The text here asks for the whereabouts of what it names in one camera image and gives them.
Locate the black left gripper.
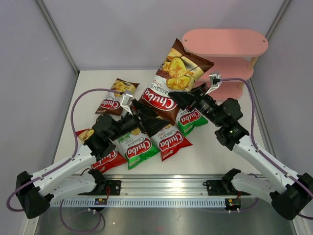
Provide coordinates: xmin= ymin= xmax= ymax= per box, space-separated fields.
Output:
xmin=109 ymin=99 xmax=169 ymax=142

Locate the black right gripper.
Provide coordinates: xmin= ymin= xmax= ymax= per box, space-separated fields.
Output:
xmin=170 ymin=83 xmax=224 ymax=128

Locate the green Chuba chips bag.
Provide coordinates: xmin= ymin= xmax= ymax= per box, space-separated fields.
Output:
xmin=176 ymin=109 xmax=208 ymax=137
xmin=114 ymin=128 xmax=159 ymax=170

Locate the large brown Chuba chips bag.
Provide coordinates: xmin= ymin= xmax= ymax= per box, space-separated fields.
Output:
xmin=139 ymin=39 xmax=214 ymax=125

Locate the small brown Chuba chips bag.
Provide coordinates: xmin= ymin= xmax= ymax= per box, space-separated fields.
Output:
xmin=95 ymin=78 xmax=140 ymax=116

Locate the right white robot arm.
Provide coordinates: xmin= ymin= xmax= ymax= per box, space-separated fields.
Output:
xmin=169 ymin=84 xmax=313 ymax=220

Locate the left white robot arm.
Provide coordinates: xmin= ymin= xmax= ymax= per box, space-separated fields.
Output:
xmin=14 ymin=99 xmax=170 ymax=219

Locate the middle red Chuba chips bag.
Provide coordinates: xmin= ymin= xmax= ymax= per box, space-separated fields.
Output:
xmin=151 ymin=124 xmax=192 ymax=162

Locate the red chuba chips bag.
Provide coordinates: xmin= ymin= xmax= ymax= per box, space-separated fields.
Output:
xmin=151 ymin=124 xmax=192 ymax=162
xmin=76 ymin=129 xmax=127 ymax=174

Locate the left red Chuba chips bag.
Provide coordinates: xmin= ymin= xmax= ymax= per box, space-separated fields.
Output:
xmin=76 ymin=129 xmax=127 ymax=174

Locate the pink three-tier shelf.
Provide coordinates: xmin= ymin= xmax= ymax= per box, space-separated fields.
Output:
xmin=182 ymin=28 xmax=268 ymax=86

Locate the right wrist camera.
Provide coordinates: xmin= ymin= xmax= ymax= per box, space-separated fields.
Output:
xmin=205 ymin=72 xmax=222 ymax=94

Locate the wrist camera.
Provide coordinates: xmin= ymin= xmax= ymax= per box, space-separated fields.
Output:
xmin=205 ymin=72 xmax=222 ymax=94
xmin=121 ymin=91 xmax=133 ymax=113

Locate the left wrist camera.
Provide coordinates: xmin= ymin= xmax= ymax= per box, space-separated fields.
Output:
xmin=121 ymin=91 xmax=133 ymax=113

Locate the aluminium mounting rail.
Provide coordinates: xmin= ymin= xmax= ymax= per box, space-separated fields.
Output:
xmin=106 ymin=175 xmax=221 ymax=198

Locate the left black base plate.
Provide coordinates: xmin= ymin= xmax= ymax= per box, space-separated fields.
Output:
xmin=79 ymin=180 xmax=122 ymax=196

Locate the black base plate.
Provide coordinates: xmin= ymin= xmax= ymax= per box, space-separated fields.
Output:
xmin=79 ymin=180 xmax=122 ymax=196
xmin=202 ymin=180 xmax=250 ymax=196

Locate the white slotted cable duct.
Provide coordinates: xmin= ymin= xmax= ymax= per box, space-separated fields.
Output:
xmin=52 ymin=197 xmax=226 ymax=208

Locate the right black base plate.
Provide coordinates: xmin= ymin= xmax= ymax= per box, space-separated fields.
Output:
xmin=202 ymin=180 xmax=250 ymax=196

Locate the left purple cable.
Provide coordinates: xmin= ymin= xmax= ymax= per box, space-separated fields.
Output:
xmin=6 ymin=88 xmax=123 ymax=212

